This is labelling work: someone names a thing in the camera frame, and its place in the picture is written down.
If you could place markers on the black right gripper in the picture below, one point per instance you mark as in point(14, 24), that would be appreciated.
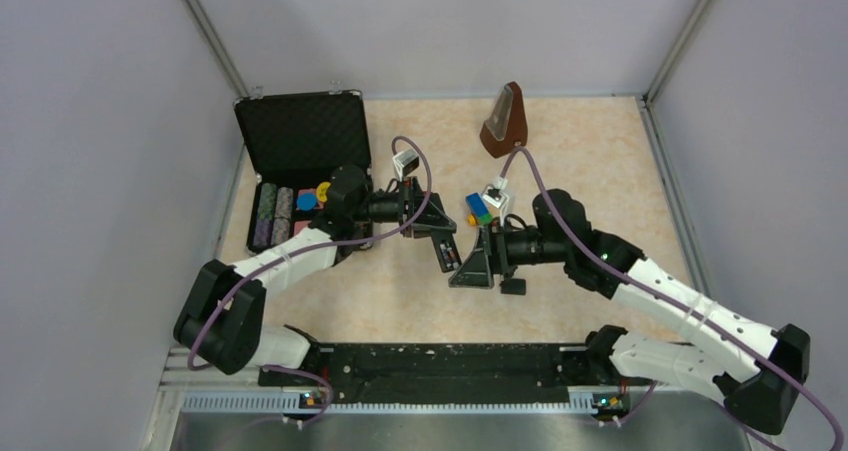
point(489, 257)

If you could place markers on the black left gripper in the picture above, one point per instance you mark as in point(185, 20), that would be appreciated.
point(431, 220)

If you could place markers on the black battery cover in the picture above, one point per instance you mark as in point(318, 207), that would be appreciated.
point(513, 287)

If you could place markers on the black remote control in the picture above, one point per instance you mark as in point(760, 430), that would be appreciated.
point(441, 241)

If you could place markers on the black AAA battery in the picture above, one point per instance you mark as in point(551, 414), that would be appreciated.
point(451, 260)

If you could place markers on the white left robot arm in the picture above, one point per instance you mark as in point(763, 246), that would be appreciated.
point(221, 320)

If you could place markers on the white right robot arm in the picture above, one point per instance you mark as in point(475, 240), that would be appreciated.
point(736, 362)

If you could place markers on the colourful toy brick train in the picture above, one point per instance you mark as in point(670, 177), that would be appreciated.
point(478, 211)

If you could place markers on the brown wooden metronome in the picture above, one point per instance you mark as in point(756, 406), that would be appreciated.
point(506, 127)

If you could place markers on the black poker chip case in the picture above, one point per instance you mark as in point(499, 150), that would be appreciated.
point(296, 141)

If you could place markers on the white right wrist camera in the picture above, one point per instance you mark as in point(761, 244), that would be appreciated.
point(498, 197)

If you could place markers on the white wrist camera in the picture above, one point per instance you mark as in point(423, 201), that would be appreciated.
point(498, 197)
point(405, 163)

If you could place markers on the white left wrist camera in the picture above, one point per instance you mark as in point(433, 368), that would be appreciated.
point(405, 163)

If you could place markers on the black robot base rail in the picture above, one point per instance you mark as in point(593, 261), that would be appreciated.
point(556, 377)

